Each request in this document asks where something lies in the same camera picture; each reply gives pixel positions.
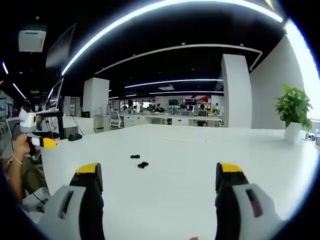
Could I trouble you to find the small items on table edge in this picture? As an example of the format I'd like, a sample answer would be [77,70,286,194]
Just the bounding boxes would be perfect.
[304,131,320,150]

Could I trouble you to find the green potted plant white pot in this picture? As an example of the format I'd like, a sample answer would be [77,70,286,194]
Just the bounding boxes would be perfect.
[274,83,314,145]

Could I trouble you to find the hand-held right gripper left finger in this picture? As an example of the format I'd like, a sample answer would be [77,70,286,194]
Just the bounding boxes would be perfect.
[37,161,105,240]

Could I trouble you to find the person's left hand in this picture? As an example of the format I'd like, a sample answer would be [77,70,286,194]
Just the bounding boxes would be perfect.
[12,133,38,164]

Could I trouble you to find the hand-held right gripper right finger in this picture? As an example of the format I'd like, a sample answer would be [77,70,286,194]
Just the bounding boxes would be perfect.
[214,161,286,240]

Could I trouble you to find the white mesh office chair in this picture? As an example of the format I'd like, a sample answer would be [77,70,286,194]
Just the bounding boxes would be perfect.
[109,110,125,129]

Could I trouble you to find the black cable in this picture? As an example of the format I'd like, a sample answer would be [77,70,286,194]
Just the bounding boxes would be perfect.
[24,188,49,214]

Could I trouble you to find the computer monitor on stand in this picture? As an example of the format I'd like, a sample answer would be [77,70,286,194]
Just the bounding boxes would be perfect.
[45,78,65,111]

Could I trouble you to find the hanging dark display screen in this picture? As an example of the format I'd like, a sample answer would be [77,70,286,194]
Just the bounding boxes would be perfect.
[45,23,77,71]

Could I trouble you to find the long curved ceiling light strip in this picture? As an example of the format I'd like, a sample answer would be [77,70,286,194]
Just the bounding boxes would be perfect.
[61,0,285,76]

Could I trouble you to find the white ceiling air conditioner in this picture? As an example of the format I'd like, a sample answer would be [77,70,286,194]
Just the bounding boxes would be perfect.
[18,24,48,53]

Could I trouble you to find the person's olive trouser leg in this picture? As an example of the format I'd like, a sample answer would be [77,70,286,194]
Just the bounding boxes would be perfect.
[20,152,49,199]

